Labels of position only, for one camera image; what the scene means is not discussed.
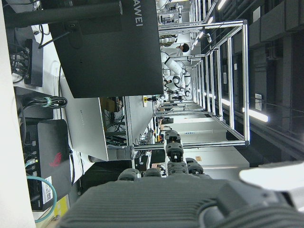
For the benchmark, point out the yellow floor label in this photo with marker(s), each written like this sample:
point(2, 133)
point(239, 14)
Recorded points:
point(62, 207)

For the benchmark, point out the silver laptop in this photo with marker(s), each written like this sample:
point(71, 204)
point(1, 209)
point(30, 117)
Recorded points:
point(83, 123)

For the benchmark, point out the white wall sign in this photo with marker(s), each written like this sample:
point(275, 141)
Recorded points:
point(258, 102)

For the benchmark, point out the person in white coat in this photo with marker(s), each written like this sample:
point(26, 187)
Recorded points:
point(174, 51)

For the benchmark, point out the aluminium frame cage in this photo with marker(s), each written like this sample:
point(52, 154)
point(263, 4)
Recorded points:
point(244, 83)

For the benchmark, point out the black docking box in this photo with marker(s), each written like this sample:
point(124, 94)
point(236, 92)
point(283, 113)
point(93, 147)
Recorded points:
point(36, 66)

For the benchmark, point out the white humanoid robot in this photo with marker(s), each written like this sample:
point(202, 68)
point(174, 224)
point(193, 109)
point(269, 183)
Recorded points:
point(172, 65)

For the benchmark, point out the black flat device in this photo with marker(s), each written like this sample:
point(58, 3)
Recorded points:
point(35, 114)

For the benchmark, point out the white cabinet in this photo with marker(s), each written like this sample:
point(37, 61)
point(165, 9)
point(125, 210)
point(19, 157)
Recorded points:
point(213, 156)

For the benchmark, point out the small white camera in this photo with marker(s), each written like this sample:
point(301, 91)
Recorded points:
point(208, 37)

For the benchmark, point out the short ceiling light strip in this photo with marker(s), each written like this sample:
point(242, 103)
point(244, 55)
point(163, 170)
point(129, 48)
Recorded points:
point(221, 4)

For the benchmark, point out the black Huawei monitor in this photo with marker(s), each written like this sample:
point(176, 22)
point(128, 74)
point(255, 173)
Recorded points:
point(107, 59)

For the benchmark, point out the black mini PC red logo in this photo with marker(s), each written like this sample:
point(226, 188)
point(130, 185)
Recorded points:
point(54, 147)

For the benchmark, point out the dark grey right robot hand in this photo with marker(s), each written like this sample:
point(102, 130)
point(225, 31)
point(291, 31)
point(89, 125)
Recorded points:
point(152, 204)

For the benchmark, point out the long ceiling light strip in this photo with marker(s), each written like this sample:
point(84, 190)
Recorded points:
point(257, 115)

